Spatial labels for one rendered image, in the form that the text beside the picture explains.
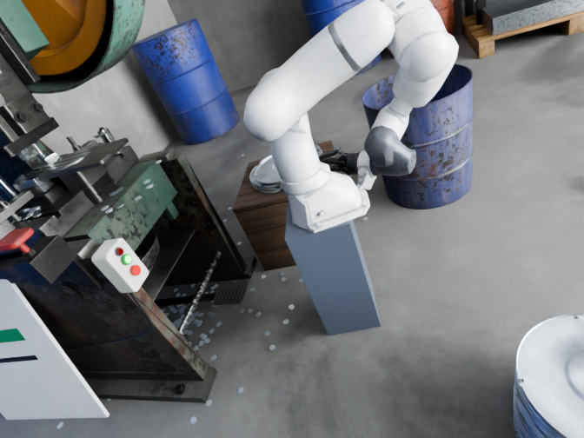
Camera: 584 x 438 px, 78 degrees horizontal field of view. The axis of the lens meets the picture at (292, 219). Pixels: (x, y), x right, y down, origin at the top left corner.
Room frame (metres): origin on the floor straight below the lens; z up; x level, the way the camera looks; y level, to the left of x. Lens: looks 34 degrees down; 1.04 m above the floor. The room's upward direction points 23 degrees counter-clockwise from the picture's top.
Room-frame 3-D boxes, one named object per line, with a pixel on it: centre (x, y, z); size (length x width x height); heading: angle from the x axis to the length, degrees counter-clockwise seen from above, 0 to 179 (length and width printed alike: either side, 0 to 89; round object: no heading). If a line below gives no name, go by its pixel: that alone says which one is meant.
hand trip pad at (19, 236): (0.76, 0.58, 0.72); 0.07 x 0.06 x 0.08; 66
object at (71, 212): (1.16, 0.65, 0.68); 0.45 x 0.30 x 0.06; 156
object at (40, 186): (1.16, 0.64, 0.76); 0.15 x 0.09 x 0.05; 156
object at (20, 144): (1.16, 0.65, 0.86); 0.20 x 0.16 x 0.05; 156
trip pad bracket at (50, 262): (0.78, 0.57, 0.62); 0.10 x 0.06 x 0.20; 156
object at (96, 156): (1.09, 0.49, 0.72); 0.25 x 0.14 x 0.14; 66
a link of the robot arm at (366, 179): (1.03, -0.30, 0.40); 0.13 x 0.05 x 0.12; 132
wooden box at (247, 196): (1.35, -0.05, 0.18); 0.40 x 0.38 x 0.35; 72
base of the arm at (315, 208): (0.84, -0.11, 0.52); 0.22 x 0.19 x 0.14; 75
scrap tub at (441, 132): (1.36, -0.65, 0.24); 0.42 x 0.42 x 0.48
